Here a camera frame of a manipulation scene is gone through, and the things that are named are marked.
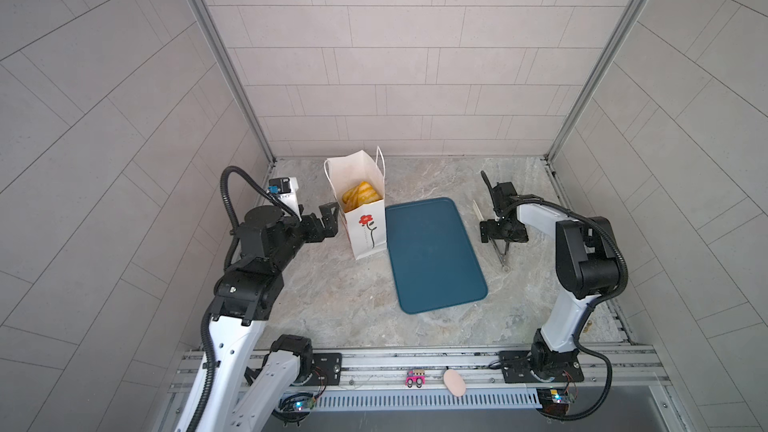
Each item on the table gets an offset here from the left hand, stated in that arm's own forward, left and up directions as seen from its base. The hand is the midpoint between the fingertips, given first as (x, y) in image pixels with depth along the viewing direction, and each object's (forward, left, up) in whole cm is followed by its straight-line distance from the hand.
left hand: (326, 202), depth 65 cm
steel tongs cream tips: (0, -47, -30) cm, 56 cm away
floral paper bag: (+20, -3, -16) cm, 26 cm away
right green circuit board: (-34, -52, -31) cm, 69 cm away
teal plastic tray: (+2, -26, -31) cm, 41 cm away
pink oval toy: (-31, -29, -29) cm, 51 cm away
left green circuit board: (-35, +6, -27) cm, 44 cm away
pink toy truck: (-30, -20, -28) cm, 45 cm away
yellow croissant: (+12, -5, -13) cm, 18 cm away
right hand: (+10, -48, -33) cm, 59 cm away
